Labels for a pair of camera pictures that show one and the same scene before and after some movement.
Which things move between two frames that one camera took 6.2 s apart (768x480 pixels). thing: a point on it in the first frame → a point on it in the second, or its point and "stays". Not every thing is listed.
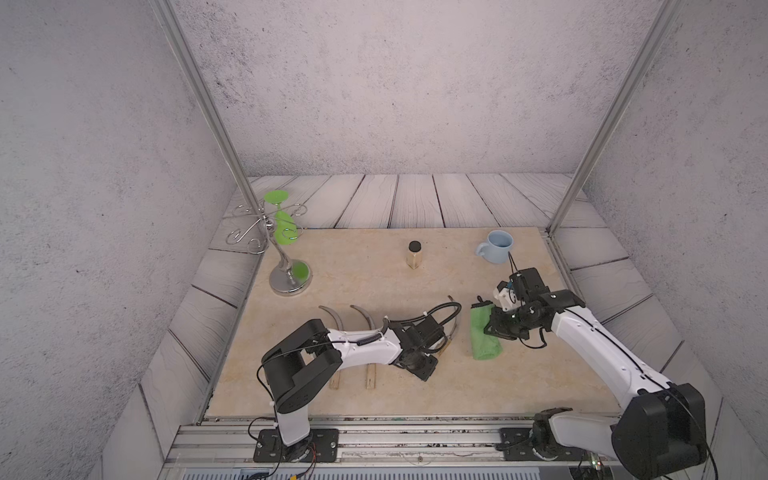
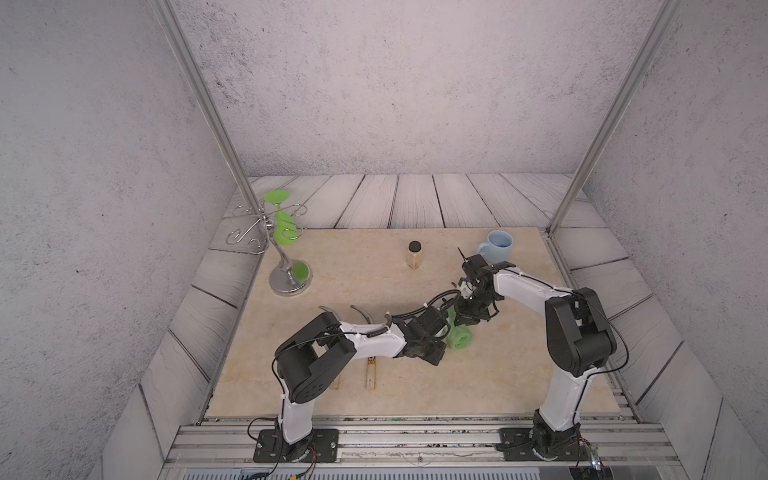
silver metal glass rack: x=290 y=277 stays
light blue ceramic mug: x=497 y=247 stays
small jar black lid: x=414 y=254 stays
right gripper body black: x=509 y=324 → x=474 y=307
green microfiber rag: x=484 y=345 → x=458 y=336
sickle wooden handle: x=371 y=376 stays
